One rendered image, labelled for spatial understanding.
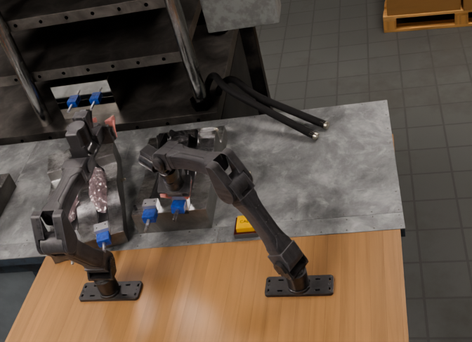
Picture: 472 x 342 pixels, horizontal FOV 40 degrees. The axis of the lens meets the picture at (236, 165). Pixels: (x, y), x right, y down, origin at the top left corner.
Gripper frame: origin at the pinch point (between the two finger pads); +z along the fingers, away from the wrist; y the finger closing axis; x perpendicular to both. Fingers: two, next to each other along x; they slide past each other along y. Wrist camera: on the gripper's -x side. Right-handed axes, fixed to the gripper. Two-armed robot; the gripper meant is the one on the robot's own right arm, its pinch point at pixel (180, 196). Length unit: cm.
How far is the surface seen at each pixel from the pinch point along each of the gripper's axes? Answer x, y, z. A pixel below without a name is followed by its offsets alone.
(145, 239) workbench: 10.2, 13.5, 12.9
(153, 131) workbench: -48, 24, 37
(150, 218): 6.5, 9.7, 3.1
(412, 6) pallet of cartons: -218, -105, 151
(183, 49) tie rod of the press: -72, 9, 13
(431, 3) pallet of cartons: -218, -117, 148
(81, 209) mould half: -0.5, 37.9, 12.3
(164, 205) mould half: 0.5, 6.6, 5.9
